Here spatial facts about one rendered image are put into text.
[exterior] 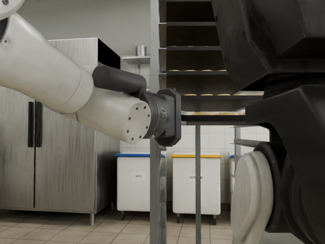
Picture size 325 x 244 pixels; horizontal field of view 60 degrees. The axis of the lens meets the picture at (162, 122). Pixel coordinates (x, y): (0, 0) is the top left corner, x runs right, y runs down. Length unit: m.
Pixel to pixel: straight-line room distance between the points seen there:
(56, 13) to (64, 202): 2.73
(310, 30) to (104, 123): 0.28
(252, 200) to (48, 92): 0.26
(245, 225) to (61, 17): 4.40
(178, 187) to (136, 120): 2.79
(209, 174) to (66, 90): 2.85
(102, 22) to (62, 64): 4.00
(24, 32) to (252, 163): 0.28
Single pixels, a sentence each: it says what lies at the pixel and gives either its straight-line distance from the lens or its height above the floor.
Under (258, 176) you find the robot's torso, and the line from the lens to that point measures 0.34.
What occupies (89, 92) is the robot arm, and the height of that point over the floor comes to 1.06.
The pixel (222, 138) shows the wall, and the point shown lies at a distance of 3.77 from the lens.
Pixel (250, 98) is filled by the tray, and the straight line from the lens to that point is 1.06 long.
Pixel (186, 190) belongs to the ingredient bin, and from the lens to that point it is 3.18.
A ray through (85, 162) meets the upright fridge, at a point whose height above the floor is 0.69.
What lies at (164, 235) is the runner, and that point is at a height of 0.59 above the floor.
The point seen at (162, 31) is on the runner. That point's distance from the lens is 1.13.
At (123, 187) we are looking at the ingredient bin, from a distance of 3.30.
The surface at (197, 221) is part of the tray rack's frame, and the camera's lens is 1.70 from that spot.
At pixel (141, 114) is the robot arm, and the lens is 0.41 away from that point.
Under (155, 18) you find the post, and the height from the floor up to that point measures 1.42.
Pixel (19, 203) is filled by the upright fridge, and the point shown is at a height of 0.23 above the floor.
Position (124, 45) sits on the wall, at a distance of 4.12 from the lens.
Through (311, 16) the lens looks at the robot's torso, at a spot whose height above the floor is 1.10.
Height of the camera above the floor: 1.01
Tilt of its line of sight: 2 degrees up
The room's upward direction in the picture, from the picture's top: straight up
